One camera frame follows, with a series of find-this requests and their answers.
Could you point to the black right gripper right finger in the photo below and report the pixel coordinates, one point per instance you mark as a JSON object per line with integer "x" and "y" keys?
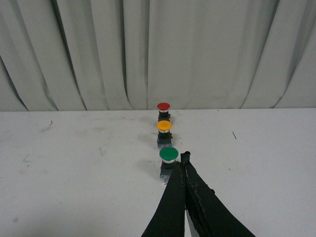
{"x": 209, "y": 216}

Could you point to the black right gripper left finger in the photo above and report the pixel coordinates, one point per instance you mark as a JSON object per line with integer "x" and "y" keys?
{"x": 169, "y": 217}

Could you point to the yellow push button switch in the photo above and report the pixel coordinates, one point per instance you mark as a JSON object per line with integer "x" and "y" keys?
{"x": 164, "y": 134}

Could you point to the white curtain backdrop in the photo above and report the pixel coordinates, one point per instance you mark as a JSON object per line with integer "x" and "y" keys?
{"x": 86, "y": 55}

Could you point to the green push button switch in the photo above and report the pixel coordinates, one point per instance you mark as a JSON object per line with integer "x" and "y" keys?
{"x": 168, "y": 157}

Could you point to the red push button switch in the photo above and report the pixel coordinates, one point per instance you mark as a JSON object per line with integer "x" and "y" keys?
{"x": 163, "y": 109}

